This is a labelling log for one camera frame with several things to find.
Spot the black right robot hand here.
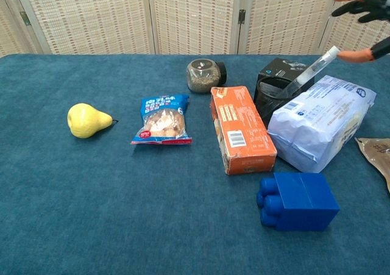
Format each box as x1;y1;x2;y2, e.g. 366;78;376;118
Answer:
331;0;390;63

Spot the clear test tube white cap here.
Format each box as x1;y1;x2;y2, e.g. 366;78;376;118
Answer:
281;45;340;98

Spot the black cardboard box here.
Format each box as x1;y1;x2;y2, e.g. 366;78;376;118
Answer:
257;57;316;96

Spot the white blue paper bag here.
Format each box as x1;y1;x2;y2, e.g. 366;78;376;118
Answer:
267;74;377;174

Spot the black mesh pen holder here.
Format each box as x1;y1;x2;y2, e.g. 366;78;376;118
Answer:
253;76;303;129

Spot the brown foil pouch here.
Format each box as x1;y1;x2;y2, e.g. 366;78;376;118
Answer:
355;137;390;194

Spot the woven folding screen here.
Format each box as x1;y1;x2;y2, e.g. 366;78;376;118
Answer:
0;0;390;56

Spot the orange carton box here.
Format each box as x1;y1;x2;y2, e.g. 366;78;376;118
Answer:
210;85;278;176

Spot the glass seed jar black lid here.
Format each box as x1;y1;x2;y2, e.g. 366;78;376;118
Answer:
186;58;228;95

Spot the blue plastic building block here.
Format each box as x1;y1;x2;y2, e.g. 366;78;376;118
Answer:
256;172;341;232

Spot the blue snack bag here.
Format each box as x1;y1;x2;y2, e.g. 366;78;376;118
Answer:
130;93;193;146

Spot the yellow pear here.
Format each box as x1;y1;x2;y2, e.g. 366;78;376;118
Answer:
66;102;119;140

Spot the teal table cloth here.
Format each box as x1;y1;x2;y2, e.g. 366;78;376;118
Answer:
0;53;390;275

